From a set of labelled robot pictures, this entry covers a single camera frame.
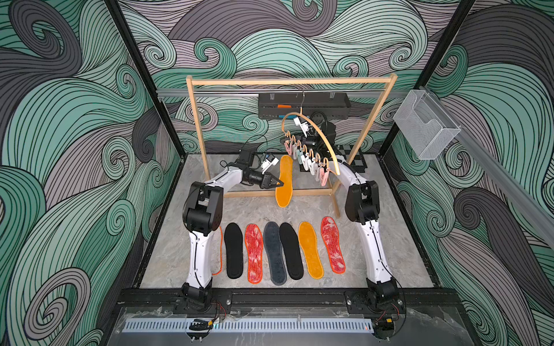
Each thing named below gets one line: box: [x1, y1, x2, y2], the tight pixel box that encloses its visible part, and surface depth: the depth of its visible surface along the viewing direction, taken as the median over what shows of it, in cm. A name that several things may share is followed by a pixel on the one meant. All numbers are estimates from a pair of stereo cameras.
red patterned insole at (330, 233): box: [321, 216, 346, 275], surface depth 88 cm
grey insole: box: [264, 221, 288, 286], surface depth 85 cm
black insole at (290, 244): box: [279, 222, 305, 281], surface depth 87 cm
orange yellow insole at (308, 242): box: [297, 221, 325, 280], surface depth 87 cm
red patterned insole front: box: [210, 225, 223, 276], surface depth 85 cm
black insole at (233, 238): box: [223, 222, 244, 279], surface depth 87 cm
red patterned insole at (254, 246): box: [244, 223, 264, 285], surface depth 86 cm
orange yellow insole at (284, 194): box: [275, 154, 294, 208], surface depth 92 cm
